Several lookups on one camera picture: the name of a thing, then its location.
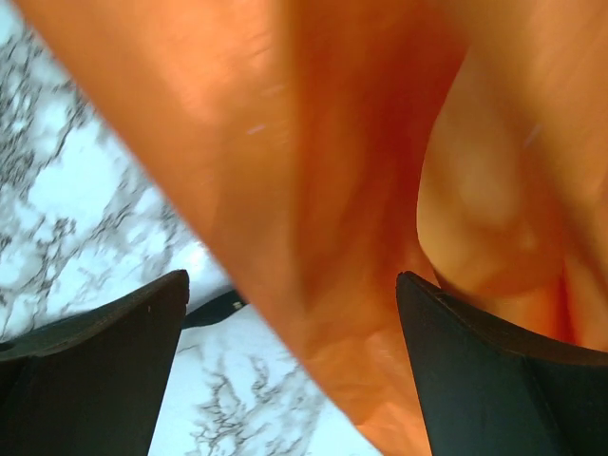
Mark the black printed ribbon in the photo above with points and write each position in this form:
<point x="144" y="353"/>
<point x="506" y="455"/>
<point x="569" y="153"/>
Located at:
<point x="215" y="310"/>

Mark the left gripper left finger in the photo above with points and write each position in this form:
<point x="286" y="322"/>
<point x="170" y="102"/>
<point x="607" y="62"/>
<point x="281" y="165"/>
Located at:
<point x="93" y="383"/>

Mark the orange wrapping paper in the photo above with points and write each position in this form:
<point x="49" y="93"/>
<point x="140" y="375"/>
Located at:
<point x="320" y="148"/>

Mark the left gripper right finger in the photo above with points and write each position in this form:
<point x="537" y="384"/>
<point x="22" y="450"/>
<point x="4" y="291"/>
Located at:
<point x="489" y="387"/>

